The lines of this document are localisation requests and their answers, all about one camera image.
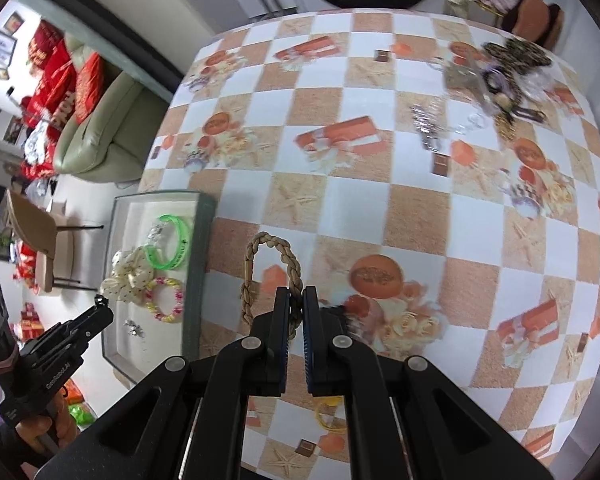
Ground pile of assorted jewelry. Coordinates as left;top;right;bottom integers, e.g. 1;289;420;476
429;38;584;143

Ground braided tan rope bracelet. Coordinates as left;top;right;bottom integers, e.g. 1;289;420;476
239;231;306;342

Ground green translucent bangle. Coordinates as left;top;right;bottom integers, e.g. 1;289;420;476
144;214;190;271

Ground red cushion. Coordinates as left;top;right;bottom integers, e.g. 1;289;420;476
20;20;106;180

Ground silver charm brooch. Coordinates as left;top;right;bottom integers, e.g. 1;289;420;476
123;318;145;338

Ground silver chain jewelry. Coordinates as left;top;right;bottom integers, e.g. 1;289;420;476
411;101;448;153

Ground wooden chair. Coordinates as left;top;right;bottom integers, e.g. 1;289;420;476
6;191;104;294

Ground left hand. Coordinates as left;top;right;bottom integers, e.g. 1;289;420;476
16;391;80;454

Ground pink yellow spiral hair tie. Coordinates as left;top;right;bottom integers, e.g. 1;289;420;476
142;276;186;324

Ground cream polka dot scrunchie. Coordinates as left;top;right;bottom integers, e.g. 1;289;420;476
99;247;155;307

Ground checkered patterned tablecloth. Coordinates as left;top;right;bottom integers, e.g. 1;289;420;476
140;10;600;465

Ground green tray with cream lining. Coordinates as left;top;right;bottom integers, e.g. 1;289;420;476
102;191;215;384

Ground black beaded hair clip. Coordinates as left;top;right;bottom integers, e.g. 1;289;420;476
321;304;350;327

